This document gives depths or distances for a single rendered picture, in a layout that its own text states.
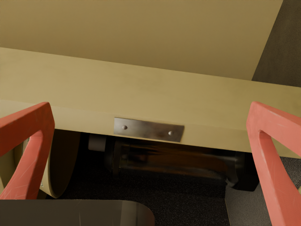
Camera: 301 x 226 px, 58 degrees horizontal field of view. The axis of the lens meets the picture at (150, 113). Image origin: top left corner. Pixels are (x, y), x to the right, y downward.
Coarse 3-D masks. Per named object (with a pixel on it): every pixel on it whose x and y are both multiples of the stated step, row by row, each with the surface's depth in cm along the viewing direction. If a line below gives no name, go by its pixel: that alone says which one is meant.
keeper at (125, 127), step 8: (120, 120) 27; (128, 120) 27; (136, 120) 27; (120, 128) 28; (128, 128) 28; (136, 128) 28; (144, 128) 28; (152, 128) 28; (160, 128) 28; (168, 128) 28; (176, 128) 27; (136, 136) 28; (144, 136) 28; (152, 136) 28; (160, 136) 28; (168, 136) 28; (176, 136) 28
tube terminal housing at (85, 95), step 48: (0, 48) 35; (0, 96) 27; (48, 96) 28; (96, 96) 29; (144, 96) 30; (192, 96) 31; (240, 96) 33; (288, 96) 34; (192, 144) 29; (240, 144) 29; (0, 192) 35
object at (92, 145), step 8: (96, 136) 43; (104, 136) 43; (112, 136) 40; (88, 144) 43; (96, 144) 43; (104, 144) 43; (112, 144) 40; (104, 152) 41; (112, 152) 40; (104, 160) 41
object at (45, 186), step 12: (60, 132) 50; (72, 132) 50; (24, 144) 35; (60, 144) 49; (72, 144) 50; (48, 156) 34; (60, 156) 49; (72, 156) 50; (48, 168) 35; (60, 168) 48; (72, 168) 49; (48, 180) 35; (60, 180) 46; (48, 192) 37; (60, 192) 42
